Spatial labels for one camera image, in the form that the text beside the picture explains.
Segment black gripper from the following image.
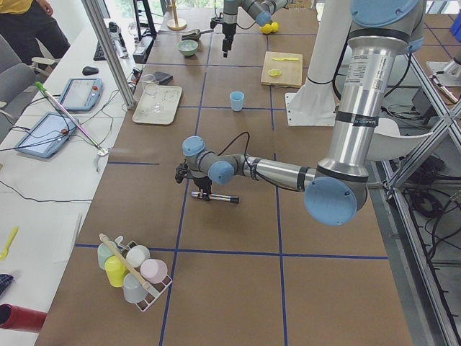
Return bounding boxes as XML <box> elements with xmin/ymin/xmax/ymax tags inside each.
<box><xmin>222</xmin><ymin>23</ymin><xmax>236</xmax><ymax>58</ymax></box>
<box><xmin>192</xmin><ymin>172</ymin><xmax>212</xmax><ymax>201</ymax></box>

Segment steel muddler black tip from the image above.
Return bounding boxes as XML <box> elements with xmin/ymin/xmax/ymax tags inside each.
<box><xmin>190</xmin><ymin>191</ymin><xmax>240</xmax><ymax>204</ymax></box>

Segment lemon half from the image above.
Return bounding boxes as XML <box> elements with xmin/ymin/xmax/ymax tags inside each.
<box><xmin>268</xmin><ymin>68</ymin><xmax>282</xmax><ymax>76</ymax></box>

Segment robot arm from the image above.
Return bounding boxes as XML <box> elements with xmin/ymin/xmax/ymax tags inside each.
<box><xmin>212</xmin><ymin>0</ymin><xmax>292</xmax><ymax>58</ymax></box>
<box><xmin>176</xmin><ymin>1</ymin><xmax>426</xmax><ymax>226</ymax></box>

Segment blue paper cup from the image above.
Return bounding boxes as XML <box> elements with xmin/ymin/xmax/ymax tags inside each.
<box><xmin>229</xmin><ymin>91</ymin><xmax>245</xmax><ymax>112</ymax></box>

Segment white cup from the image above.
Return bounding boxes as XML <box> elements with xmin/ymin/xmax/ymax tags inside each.
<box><xmin>126</xmin><ymin>245</ymin><xmax>151</xmax><ymax>268</ymax></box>

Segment pink cup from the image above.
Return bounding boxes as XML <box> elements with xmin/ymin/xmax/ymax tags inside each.
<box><xmin>140</xmin><ymin>259</ymin><xmax>168</xmax><ymax>284</ymax></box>

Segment mint green cup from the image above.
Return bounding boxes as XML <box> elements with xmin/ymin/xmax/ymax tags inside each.
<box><xmin>97</xmin><ymin>243</ymin><xmax>114</xmax><ymax>270</ymax></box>

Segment yellow cup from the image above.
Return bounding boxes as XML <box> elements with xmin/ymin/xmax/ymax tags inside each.
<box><xmin>104</xmin><ymin>255</ymin><xmax>128</xmax><ymax>288</ymax></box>

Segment grey cup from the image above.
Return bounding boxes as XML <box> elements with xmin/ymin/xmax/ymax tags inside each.
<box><xmin>122</xmin><ymin>273</ymin><xmax>148</xmax><ymax>303</ymax></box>

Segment green bowl of ice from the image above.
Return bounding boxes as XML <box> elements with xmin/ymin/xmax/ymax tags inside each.
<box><xmin>176</xmin><ymin>40</ymin><xmax>199</xmax><ymax>57</ymax></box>

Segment steel ice scoop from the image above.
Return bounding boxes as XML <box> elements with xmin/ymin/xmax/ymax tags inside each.
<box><xmin>181</xmin><ymin>29</ymin><xmax>214</xmax><ymax>41</ymax></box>

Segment whole yellow lemons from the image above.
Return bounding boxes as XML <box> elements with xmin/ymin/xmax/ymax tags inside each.
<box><xmin>259</xmin><ymin>22</ymin><xmax>279</xmax><ymax>35</ymax></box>

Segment yellow plastic knife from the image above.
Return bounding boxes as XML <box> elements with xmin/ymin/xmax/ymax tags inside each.
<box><xmin>271</xmin><ymin>57</ymin><xmax>300</xmax><ymax>62</ymax></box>

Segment bamboo cutting board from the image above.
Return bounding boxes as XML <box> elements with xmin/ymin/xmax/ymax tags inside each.
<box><xmin>261</xmin><ymin>51</ymin><xmax>303</xmax><ymax>88</ymax></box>

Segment clear wine glass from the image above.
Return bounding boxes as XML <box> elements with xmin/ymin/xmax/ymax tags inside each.
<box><xmin>141</xmin><ymin>74</ymin><xmax>161</xmax><ymax>112</ymax></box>

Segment cream bear serving tray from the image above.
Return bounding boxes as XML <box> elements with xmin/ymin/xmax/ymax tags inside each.
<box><xmin>132</xmin><ymin>84</ymin><xmax>182</xmax><ymax>125</ymax></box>

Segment black keyboard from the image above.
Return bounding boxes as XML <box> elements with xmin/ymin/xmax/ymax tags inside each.
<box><xmin>93</xmin><ymin>43</ymin><xmax>106</xmax><ymax>61</ymax></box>

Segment black computer mouse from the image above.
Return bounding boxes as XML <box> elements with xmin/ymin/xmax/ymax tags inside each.
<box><xmin>82</xmin><ymin>66</ymin><xmax>99</xmax><ymax>76</ymax></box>

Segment blue teach pendant tablet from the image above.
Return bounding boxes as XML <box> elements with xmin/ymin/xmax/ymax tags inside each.
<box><xmin>59</xmin><ymin>78</ymin><xmax>104</xmax><ymax>112</ymax></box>

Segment person in yellow shirt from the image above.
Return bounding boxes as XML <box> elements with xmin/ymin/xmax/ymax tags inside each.
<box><xmin>1</xmin><ymin>0</ymin><xmax>71</xmax><ymax>65</ymax></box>

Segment grey office chair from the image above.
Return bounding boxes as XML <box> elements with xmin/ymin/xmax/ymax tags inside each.
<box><xmin>1</xmin><ymin>36</ymin><xmax>55</xmax><ymax>125</ymax></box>

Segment red cylinder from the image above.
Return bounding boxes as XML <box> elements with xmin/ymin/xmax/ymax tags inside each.
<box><xmin>1</xmin><ymin>303</ymin><xmax>48</xmax><ymax>333</ymax></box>

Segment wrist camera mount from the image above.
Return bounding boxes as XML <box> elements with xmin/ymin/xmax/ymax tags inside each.
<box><xmin>175</xmin><ymin>161</ymin><xmax>192</xmax><ymax>184</ymax></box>

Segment black braided camera cable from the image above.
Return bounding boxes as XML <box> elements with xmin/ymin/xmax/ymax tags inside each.
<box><xmin>214</xmin><ymin>130</ymin><xmax>253</xmax><ymax>170</ymax></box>

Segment white wire cup rack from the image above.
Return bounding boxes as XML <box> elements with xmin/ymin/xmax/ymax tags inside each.
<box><xmin>99</xmin><ymin>234</ymin><xmax>172</xmax><ymax>311</ymax></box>

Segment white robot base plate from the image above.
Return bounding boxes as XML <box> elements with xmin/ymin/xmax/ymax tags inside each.
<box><xmin>285</xmin><ymin>91</ymin><xmax>336</xmax><ymax>126</ymax></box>

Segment aluminium frame post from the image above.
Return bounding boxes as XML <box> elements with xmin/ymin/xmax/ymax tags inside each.
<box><xmin>81</xmin><ymin>0</ymin><xmax>135</xmax><ymax>110</ymax></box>

